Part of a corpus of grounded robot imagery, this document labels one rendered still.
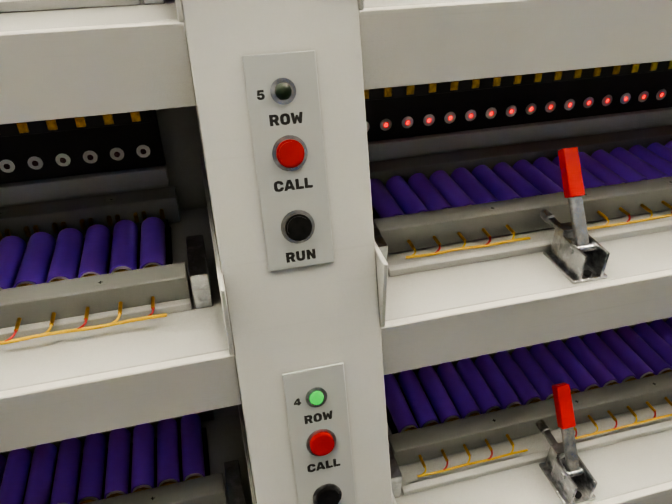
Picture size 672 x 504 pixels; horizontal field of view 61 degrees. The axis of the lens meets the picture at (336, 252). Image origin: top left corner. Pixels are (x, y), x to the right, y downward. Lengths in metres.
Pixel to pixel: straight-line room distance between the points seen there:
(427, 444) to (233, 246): 0.26
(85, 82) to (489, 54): 0.23
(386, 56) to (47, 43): 0.18
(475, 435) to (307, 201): 0.28
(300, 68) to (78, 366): 0.22
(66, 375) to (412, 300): 0.22
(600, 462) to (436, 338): 0.23
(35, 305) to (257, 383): 0.15
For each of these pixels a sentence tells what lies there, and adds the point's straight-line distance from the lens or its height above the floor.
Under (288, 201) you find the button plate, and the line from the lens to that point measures 0.34.
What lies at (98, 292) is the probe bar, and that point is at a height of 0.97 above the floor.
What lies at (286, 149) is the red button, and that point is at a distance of 0.33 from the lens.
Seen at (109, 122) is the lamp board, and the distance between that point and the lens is 0.49.
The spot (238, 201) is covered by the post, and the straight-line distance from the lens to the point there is 0.33.
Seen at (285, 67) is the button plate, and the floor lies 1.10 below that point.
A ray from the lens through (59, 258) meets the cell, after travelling 0.45.
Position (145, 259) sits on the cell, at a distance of 0.43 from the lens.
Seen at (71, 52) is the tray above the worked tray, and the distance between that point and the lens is 0.34.
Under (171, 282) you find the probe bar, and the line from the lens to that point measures 0.39.
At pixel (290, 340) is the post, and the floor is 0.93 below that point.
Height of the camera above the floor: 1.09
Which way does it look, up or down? 17 degrees down
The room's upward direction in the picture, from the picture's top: 5 degrees counter-clockwise
